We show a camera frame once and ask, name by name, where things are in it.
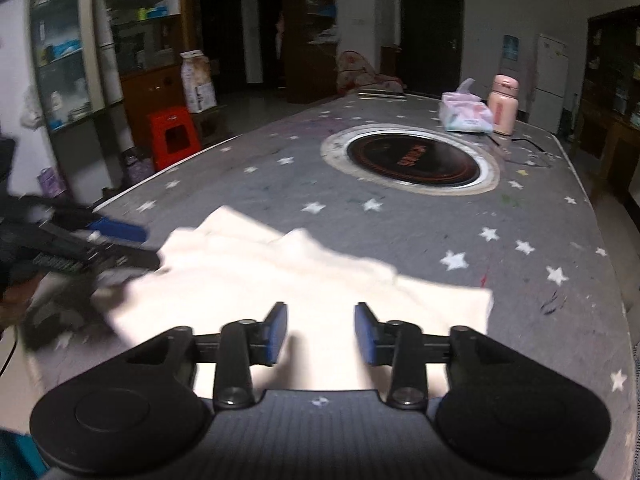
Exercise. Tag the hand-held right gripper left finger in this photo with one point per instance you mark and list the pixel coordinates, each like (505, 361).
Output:
(277, 332)

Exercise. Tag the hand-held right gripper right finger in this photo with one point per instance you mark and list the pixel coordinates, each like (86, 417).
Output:
(365, 332)

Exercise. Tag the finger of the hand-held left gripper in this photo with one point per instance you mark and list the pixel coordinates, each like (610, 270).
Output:
(125, 259)
(120, 230)

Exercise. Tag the white garment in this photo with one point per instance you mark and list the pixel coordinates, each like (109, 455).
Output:
(300, 280)

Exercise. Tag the purple bag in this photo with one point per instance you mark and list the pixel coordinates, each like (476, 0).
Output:
(140, 169)

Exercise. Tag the purple box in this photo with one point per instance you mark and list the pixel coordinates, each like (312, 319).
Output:
(52, 182)

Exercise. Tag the grey star tablecloth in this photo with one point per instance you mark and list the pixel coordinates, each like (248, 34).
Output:
(400, 230)

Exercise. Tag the red plastic stool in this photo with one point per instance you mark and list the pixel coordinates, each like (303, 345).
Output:
(172, 117)

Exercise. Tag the printed paper bag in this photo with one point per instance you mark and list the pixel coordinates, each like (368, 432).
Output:
(197, 82)

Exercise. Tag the round induction cooker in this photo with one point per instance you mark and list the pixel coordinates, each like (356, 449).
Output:
(410, 157)

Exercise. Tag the white glass cabinet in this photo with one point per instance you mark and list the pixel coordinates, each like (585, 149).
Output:
(60, 50)

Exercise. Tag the wooden glass cabinet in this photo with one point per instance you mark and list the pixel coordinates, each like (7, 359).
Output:
(150, 35)

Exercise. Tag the tissue pack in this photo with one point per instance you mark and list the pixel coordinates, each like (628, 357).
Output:
(465, 112)

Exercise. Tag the floral cushion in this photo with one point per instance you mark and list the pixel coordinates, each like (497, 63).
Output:
(357, 72)

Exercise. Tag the pink bottle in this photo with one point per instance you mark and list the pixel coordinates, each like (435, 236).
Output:
(502, 105)

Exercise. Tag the wooden open shelf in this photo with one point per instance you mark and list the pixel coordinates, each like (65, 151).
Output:
(310, 30)

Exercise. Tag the dark door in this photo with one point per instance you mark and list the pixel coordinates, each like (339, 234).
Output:
(432, 35)

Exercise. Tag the white fridge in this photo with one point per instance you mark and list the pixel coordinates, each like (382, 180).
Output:
(549, 80)

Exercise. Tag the water dispenser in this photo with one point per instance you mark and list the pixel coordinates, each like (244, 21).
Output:
(510, 55)

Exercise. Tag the dark wooden shelf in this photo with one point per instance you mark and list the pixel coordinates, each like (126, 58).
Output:
(612, 60)

